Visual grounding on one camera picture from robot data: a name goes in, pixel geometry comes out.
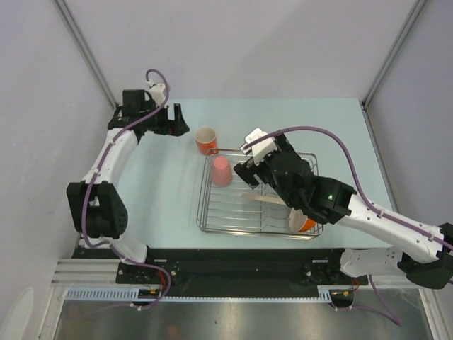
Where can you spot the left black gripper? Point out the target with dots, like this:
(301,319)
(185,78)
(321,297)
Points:
(177,127)

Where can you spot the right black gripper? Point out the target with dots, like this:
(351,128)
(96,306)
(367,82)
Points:
(246,172)

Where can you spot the pink plastic cup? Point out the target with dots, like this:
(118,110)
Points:
(221,172)

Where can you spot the orange ceramic mug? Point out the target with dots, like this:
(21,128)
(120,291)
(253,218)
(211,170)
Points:
(206,140)

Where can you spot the beige pink floral plate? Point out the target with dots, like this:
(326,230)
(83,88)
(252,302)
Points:
(263,198)

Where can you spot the orange and white bowl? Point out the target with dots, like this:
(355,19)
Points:
(299,222)

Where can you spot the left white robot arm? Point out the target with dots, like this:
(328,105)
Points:
(97,209)

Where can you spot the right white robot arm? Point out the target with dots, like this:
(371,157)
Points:
(419,252)

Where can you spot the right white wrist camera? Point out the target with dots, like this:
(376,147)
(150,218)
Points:
(260,150)

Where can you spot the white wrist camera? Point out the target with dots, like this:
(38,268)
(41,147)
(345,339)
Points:
(158,91)
(260,150)

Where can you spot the chrome wire dish rack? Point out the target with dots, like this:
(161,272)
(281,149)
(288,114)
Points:
(222,210)

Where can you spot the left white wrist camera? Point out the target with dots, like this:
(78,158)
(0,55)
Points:
(158,91)

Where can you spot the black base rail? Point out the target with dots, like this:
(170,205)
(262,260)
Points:
(238,273)

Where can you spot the white slotted cable duct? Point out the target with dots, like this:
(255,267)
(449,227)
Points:
(145,296)

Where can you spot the aluminium frame profile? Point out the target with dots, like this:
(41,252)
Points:
(85,272)

